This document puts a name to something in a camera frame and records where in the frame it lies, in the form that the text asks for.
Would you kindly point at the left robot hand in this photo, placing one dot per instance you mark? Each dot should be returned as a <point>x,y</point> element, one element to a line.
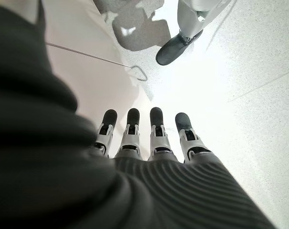
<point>51,167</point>

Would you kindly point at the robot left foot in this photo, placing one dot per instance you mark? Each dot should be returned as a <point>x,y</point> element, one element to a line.
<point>170,52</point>

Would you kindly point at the robot left leg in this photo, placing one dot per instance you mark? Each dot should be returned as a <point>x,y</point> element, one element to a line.
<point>189,16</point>

